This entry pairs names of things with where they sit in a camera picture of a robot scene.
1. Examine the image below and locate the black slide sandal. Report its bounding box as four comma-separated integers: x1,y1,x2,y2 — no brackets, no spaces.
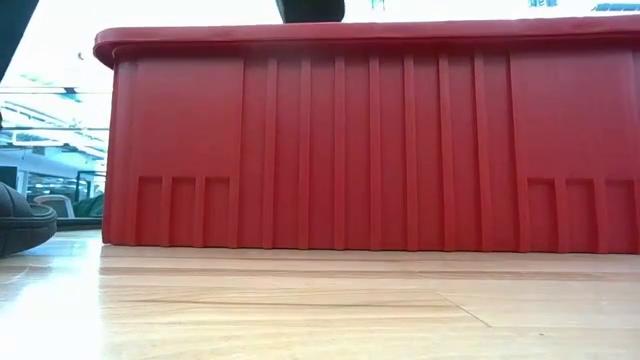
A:
0,182,59,259
274,0,346,25

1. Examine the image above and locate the red plastic bin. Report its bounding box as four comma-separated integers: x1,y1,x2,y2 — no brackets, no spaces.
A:
93,14,640,255

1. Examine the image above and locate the grey office chair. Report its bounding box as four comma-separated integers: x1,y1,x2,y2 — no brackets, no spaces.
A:
33,193,76,220

